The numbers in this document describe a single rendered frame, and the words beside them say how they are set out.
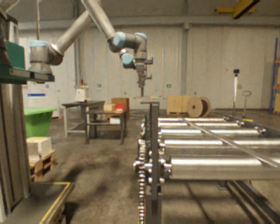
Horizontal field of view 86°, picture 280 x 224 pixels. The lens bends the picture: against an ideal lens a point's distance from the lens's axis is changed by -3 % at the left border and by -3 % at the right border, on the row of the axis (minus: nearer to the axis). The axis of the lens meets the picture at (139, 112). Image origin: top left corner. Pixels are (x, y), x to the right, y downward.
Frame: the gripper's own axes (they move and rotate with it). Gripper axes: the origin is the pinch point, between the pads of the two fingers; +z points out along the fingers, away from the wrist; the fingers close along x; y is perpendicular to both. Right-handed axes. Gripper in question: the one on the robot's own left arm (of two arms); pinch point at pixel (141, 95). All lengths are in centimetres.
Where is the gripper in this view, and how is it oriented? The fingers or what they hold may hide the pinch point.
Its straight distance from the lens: 148.2
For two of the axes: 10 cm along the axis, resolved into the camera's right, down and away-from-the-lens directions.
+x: -0.5, 1.2, -9.9
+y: -10.0, -0.1, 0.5
